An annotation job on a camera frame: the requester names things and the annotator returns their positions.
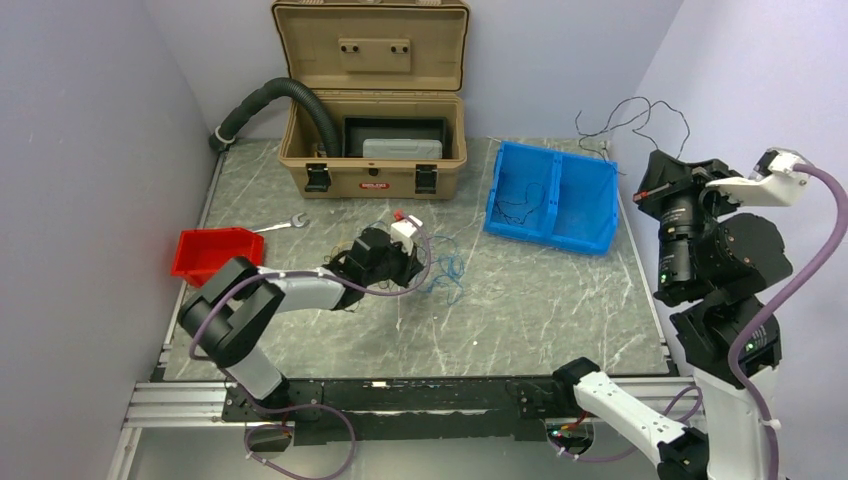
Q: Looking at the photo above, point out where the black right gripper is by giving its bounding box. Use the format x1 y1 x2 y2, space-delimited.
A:
628 147 745 291

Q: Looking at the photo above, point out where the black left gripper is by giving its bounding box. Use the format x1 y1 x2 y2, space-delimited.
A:
365 236 424 288

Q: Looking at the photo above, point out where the blue wire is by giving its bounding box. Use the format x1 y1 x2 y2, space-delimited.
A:
370 221 468 307

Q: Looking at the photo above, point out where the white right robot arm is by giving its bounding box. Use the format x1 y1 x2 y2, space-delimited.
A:
550 150 792 479

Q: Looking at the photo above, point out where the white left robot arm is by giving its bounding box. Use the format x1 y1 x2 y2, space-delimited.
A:
177 216 431 420

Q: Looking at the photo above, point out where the blue bin right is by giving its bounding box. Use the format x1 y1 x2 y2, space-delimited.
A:
551 153 619 255

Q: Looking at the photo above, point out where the blue bin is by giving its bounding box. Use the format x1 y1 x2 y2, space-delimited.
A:
551 153 619 255
483 141 564 245

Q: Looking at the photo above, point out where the silver wrench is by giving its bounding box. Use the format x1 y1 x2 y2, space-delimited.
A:
250 212 310 233

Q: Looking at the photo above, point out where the grey plastic box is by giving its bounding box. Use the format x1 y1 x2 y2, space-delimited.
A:
362 138 443 159

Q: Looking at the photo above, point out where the blue bin left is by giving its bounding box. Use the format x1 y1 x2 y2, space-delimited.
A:
483 141 564 245

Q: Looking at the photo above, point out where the black tray in case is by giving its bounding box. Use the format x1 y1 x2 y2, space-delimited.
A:
342 116 453 158

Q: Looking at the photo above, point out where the tan tool case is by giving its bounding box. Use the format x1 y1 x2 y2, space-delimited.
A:
271 1 470 200

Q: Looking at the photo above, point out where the red bin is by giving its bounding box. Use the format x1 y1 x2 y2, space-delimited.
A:
171 227 265 288

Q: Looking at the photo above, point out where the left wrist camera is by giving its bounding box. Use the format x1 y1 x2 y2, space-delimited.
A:
389 210 423 256

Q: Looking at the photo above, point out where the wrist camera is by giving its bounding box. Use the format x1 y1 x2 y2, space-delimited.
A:
389 210 423 256
706 147 812 207

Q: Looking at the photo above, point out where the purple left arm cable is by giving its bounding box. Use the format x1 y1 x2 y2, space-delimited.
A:
188 221 433 480

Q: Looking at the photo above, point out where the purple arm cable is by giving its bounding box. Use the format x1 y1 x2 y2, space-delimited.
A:
546 162 848 480
188 221 433 480

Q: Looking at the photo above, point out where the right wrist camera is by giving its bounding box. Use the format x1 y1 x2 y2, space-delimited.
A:
706 147 812 207

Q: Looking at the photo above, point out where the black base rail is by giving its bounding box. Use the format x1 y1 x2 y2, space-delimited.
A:
221 375 582 446

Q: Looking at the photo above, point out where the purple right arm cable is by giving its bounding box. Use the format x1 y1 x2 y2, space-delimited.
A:
546 162 848 480

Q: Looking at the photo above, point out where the black corrugated hose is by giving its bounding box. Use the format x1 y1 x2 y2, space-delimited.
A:
209 77 342 159

